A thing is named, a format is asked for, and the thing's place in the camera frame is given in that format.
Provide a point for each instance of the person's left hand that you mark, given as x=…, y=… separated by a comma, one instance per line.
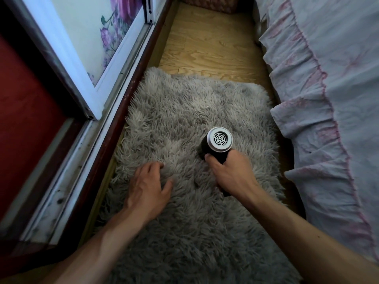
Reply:
x=145, y=193

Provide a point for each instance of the person's right hand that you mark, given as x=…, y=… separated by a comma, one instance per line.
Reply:
x=234, y=177

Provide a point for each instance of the person's right thumb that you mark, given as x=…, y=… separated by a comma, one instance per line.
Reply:
x=214, y=163

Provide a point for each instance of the person's left thumb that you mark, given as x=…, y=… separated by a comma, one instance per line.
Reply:
x=168, y=189

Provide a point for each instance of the black hair dryer white grille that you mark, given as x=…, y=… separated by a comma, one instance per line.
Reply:
x=219, y=139

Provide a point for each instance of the person's left forearm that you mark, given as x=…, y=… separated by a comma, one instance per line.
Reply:
x=100, y=248

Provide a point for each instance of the person's right forearm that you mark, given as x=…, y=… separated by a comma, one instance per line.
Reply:
x=305, y=242

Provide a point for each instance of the grey shaggy rug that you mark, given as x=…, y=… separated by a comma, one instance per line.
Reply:
x=183, y=109

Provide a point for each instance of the metal sliding door track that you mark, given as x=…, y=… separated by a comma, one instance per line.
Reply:
x=69, y=177

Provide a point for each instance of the pale ruffled bed skirt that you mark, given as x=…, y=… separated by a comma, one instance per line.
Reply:
x=334, y=85

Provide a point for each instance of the red door panel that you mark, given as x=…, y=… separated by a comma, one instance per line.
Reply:
x=23, y=121

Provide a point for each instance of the patterned pink box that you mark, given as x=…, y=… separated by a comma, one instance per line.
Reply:
x=208, y=3

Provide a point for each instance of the white sliding door floral glass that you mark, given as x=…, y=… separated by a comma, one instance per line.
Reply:
x=88, y=35

